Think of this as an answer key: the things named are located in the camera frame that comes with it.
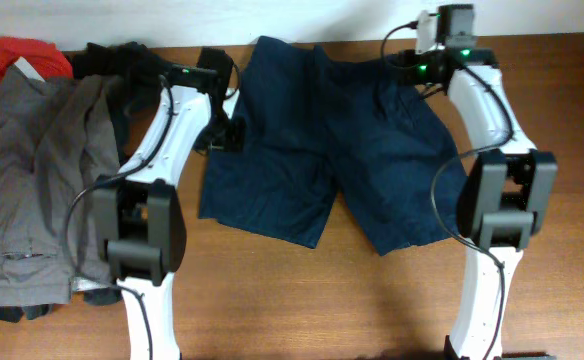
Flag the navy blue shorts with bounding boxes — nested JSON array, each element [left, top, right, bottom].
[[199, 36, 466, 255]]

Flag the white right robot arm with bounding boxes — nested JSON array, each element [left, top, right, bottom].
[[399, 4, 558, 359]]

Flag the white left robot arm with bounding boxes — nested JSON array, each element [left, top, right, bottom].
[[92, 47, 246, 359]]

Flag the dark green black garment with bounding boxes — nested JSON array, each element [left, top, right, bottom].
[[0, 42, 170, 323]]

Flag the grey trousers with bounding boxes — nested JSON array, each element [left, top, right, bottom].
[[0, 67, 123, 307]]

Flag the red garment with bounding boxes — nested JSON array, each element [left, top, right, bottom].
[[0, 36, 74, 80]]

